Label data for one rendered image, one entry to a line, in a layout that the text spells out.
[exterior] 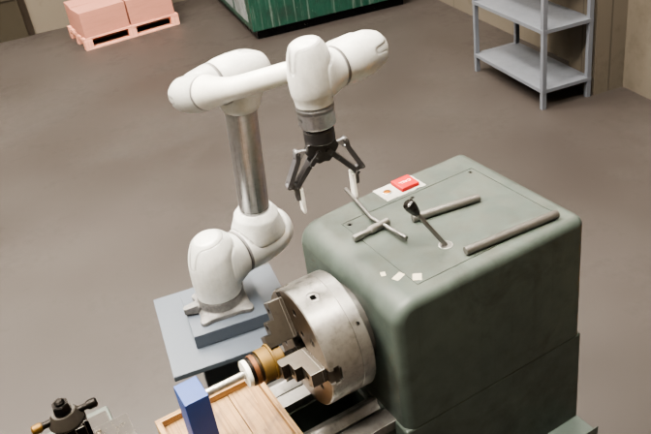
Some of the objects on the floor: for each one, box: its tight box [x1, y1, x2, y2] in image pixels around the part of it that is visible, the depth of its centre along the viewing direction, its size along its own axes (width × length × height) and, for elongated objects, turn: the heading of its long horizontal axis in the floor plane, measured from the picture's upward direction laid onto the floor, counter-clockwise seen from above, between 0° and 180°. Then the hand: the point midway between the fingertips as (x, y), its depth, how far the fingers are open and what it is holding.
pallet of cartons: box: [63, 0, 180, 51], centre depth 829 cm, size 119×90×67 cm
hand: (328, 199), depth 186 cm, fingers open, 13 cm apart
